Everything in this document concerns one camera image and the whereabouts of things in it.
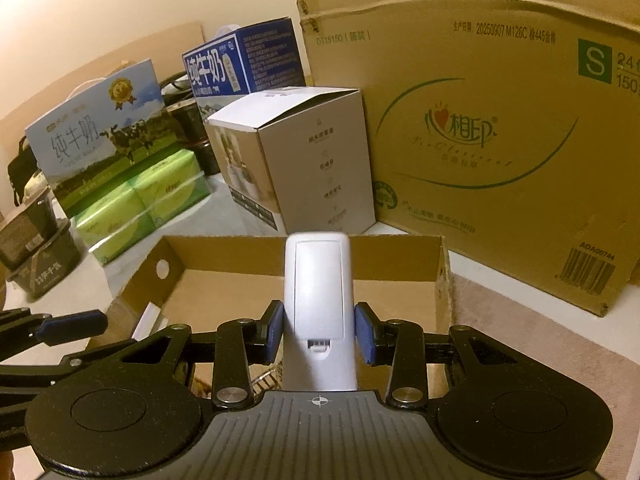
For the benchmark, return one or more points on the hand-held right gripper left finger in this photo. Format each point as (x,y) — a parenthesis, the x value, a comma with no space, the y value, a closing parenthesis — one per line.
(272,332)

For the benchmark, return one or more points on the white oblong plastic device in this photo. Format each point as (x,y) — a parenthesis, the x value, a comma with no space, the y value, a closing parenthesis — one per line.
(317,285)

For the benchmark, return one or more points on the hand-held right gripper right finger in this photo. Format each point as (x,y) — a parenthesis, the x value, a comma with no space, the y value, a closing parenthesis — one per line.
(365,332)

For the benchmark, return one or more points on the light fabric mat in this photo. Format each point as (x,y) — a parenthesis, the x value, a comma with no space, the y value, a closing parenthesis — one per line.
(525,320)

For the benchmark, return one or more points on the large brown cardboard box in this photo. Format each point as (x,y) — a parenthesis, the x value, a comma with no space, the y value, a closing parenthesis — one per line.
(500,85)

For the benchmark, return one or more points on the green tissue pack bundle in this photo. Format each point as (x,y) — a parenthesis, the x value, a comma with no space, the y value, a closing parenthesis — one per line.
(150,195)

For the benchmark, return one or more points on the black container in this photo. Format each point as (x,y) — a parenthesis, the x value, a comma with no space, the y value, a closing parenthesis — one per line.
(187,115)

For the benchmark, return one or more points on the white product box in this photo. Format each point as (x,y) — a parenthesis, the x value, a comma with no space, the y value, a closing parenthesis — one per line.
(315,160)

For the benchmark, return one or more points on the green milk carton box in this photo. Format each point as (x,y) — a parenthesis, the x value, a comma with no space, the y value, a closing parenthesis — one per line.
(90,140)

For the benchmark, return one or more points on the small white box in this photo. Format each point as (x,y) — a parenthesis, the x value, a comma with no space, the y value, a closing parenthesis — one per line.
(147,322)

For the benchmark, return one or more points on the blue milk carton box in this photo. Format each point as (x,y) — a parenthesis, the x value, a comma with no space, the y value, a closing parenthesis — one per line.
(220,65)

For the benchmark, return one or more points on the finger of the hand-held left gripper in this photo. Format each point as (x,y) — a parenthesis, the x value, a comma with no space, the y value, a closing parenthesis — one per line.
(50,371)
(75,325)

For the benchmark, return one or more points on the dark bag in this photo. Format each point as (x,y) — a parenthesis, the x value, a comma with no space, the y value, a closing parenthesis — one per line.
(22,170)

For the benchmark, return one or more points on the shallow cardboard tray box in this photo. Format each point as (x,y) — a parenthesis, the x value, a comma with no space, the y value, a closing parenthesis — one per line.
(400,270)

